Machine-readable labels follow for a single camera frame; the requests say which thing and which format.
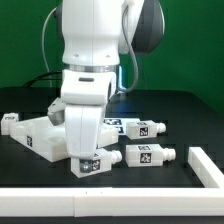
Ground white square tabletop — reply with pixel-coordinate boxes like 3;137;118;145
9;116;122;164

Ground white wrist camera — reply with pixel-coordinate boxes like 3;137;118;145
48;69;116;126

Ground black cables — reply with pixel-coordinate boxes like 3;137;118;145
22;69;64;88

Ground grey arm hose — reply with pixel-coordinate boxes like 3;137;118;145
114;4;140;95

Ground paper sheet with tags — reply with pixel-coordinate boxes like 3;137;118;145
104;118;140;135

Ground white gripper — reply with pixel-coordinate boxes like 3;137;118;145
65;105;105;173

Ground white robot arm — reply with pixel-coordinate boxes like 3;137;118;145
61;0;165;173

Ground white L-shaped obstacle wall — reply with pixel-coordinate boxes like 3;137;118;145
0;147;224;217

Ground white cable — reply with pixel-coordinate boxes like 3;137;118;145
41;7;58;88

